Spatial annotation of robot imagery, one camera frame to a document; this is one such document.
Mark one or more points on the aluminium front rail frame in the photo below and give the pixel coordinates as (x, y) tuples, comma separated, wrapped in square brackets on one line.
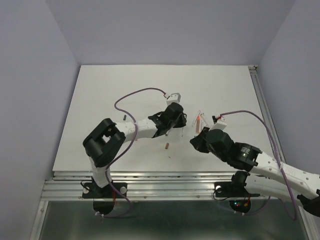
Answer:
[(165, 206)]

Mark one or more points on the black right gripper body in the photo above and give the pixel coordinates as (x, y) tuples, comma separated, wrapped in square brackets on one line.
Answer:
[(202, 145)]

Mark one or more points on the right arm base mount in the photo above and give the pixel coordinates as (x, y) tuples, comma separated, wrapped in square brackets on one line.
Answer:
[(234, 191)]

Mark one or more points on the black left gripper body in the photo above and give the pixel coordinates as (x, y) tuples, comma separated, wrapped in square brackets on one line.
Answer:
[(178, 122)]

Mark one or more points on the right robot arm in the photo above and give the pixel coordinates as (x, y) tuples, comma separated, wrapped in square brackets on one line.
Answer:
[(257, 173)]

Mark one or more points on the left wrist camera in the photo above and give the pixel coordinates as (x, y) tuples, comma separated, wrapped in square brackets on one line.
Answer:
[(172, 98)]

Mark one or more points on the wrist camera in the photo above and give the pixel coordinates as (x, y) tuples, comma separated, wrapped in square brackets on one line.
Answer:
[(219, 123), (172, 98)]

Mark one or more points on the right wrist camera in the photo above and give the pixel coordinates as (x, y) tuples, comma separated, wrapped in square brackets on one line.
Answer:
[(219, 123)]

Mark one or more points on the aluminium right side rail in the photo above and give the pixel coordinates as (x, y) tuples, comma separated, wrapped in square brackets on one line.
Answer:
[(265, 110)]

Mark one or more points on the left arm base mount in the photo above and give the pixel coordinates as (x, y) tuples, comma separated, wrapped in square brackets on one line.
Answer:
[(103, 199)]

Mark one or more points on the dark green marker pen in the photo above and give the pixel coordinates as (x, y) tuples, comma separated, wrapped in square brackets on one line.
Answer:
[(204, 119)]

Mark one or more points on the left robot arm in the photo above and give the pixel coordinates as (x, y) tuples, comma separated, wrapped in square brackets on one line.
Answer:
[(104, 142)]

